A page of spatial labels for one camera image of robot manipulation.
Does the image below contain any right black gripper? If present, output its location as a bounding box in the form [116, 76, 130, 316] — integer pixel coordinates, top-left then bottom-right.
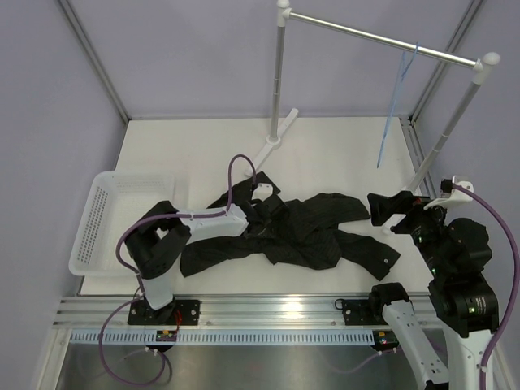
[368, 189, 457, 277]

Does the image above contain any black pinstripe shirt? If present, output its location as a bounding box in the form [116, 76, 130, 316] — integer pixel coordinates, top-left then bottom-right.
[180, 193, 401, 280]

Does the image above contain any blue wire hanger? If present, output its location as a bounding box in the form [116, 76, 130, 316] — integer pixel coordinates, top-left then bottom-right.
[376, 41, 419, 169]

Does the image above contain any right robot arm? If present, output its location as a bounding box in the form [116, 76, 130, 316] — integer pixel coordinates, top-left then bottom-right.
[367, 190, 499, 389]

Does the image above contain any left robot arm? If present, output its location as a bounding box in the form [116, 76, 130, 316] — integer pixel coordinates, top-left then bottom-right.
[116, 194, 287, 325]

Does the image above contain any white plastic basket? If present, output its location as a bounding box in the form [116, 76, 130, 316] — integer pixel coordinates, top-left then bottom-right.
[68, 171, 175, 277]

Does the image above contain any metal clothes rack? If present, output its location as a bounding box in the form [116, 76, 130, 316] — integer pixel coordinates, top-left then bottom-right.
[245, 1, 501, 193]

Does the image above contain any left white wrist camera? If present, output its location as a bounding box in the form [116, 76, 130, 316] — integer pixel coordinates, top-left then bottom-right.
[252, 183, 274, 202]

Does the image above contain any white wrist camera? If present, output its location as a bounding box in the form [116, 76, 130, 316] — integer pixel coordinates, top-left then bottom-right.
[423, 175, 475, 210]
[252, 183, 274, 202]

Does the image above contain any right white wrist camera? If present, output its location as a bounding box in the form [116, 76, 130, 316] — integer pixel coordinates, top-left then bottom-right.
[423, 175, 475, 210]

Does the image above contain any aluminium rail base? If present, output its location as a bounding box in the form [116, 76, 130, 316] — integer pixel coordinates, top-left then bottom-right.
[52, 294, 345, 330]

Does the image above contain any right black mount plate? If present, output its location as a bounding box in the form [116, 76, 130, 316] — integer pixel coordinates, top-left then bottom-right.
[334, 298, 387, 326]

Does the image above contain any black mount plate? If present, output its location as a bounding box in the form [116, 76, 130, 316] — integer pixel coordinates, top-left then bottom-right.
[334, 298, 387, 326]
[127, 299, 201, 326]

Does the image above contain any left black mount plate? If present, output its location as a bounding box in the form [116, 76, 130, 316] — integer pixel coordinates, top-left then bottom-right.
[127, 299, 201, 326]

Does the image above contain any white slotted cable duct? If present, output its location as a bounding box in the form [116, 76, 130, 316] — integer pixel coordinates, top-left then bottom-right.
[69, 327, 375, 347]

